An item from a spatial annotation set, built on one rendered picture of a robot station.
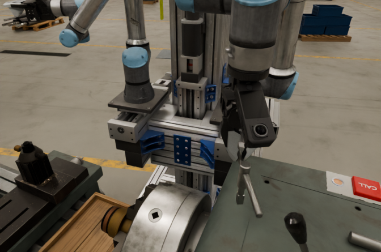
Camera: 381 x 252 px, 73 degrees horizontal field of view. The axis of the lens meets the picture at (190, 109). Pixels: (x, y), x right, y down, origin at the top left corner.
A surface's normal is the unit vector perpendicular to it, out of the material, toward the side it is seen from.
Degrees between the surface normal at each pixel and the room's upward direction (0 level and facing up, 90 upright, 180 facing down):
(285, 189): 0
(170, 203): 2
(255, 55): 92
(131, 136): 90
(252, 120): 31
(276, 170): 0
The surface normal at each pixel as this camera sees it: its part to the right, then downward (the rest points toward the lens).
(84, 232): 0.00, -0.87
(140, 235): -0.21, -0.50
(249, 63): -0.23, 0.53
